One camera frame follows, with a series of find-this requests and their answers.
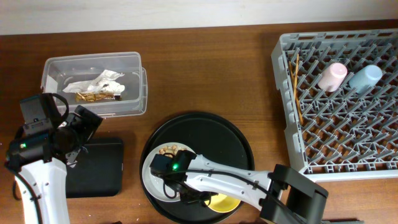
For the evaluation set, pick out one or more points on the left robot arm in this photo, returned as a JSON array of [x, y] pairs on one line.
[[37, 158]]

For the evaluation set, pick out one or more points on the clear plastic waste bin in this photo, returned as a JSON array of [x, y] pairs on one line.
[[59, 72]]

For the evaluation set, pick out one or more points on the gold snack wrapper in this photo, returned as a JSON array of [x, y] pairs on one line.
[[91, 97]]

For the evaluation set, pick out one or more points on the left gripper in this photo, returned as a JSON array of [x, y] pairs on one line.
[[89, 128]]

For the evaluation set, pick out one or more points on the blue cup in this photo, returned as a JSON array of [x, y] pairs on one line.
[[365, 78]]

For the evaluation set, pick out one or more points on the white tissue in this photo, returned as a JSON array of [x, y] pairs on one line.
[[104, 83]]

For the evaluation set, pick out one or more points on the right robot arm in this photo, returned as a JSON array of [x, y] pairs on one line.
[[282, 196]]

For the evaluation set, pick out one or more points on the wooden chopstick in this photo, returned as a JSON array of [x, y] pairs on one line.
[[297, 100], [296, 75]]

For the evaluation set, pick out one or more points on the black rectangular tray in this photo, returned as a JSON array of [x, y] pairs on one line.
[[97, 170]]

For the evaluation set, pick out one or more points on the yellow bowl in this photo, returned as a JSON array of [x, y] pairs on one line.
[[221, 203]]

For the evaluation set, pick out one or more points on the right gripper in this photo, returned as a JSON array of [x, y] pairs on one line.
[[186, 198]]

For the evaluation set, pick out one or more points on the food scraps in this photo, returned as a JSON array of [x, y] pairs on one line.
[[169, 150]]

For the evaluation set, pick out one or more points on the grey plate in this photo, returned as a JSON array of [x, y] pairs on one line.
[[153, 184]]

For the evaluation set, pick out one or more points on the round black serving tray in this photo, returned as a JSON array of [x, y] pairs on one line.
[[208, 134]]

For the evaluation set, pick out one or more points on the pink cup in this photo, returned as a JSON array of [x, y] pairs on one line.
[[332, 77]]

